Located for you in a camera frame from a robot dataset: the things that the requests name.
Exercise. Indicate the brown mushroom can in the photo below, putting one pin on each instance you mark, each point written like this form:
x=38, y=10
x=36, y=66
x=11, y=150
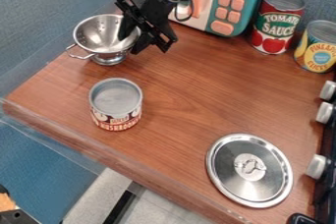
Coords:
x=116, y=104

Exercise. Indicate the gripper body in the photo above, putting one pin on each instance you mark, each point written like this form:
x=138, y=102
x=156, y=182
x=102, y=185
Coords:
x=153, y=13

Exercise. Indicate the yellow pineapple can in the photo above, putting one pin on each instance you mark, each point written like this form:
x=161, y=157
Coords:
x=317, y=46

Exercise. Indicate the silver lid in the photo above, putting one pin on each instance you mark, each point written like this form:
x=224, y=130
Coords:
x=249, y=169

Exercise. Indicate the red tomato sauce can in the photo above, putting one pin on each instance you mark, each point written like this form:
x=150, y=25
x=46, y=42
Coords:
x=277, y=21

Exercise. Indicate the toy microwave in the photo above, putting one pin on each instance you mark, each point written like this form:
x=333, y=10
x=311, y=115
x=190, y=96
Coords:
x=218, y=0

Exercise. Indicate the silver colander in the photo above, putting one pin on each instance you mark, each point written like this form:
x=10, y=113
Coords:
x=103, y=39

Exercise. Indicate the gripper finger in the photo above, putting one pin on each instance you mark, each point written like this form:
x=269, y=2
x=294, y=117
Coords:
x=126, y=26
x=142, y=44

